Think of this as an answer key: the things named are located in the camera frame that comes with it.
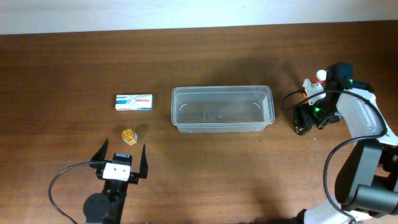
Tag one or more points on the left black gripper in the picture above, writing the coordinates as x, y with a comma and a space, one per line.
134, 177

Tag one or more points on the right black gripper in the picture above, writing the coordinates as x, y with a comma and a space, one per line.
302, 123

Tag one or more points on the dark syrup bottle white cap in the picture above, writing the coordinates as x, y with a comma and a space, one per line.
302, 130

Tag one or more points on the orange tube white cap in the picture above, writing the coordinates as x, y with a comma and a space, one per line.
320, 76

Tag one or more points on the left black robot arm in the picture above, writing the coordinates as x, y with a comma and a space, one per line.
107, 206

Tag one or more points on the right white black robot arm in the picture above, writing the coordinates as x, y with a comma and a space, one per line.
366, 185

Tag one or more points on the clear plastic container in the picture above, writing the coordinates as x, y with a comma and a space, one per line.
222, 109

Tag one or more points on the small gold-lidded jar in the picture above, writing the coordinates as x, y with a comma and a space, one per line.
129, 137

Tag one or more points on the white Panadol medicine box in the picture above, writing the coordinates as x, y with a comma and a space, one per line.
134, 102

